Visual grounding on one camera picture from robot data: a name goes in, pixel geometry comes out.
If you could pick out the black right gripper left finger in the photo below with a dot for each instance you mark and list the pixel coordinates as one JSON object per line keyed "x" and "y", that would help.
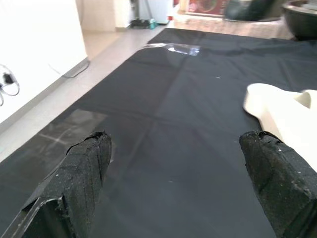
{"x": 67, "y": 193}

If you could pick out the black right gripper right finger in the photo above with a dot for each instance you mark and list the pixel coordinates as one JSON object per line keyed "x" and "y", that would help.
{"x": 282, "y": 188}

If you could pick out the white plastic table top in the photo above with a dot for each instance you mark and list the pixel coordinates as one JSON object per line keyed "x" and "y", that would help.
{"x": 277, "y": 111}

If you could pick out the clear tape strip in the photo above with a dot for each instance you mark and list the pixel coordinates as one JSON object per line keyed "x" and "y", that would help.
{"x": 64, "y": 131}
{"x": 183, "y": 50}

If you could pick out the black tablecloth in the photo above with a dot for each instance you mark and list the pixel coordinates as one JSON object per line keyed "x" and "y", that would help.
{"x": 173, "y": 124}

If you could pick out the black power adapter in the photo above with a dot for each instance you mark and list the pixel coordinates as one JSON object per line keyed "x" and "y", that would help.
{"x": 8, "y": 78}

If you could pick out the black wok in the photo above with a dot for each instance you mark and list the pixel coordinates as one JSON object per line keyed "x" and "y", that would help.
{"x": 302, "y": 22}

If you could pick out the beige cloth covered platform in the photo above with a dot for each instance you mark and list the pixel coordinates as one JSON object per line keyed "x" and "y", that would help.
{"x": 223, "y": 27}

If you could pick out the glossy black bag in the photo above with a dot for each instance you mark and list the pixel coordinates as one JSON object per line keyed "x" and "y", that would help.
{"x": 247, "y": 10}

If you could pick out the green black floor mop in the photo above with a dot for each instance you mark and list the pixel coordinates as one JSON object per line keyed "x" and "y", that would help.
{"x": 142, "y": 23}

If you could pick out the red printed carton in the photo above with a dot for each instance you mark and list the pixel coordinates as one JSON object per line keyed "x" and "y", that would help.
{"x": 208, "y": 7}

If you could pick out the white cabinet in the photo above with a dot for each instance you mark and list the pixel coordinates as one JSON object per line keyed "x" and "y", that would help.
{"x": 161, "y": 11}

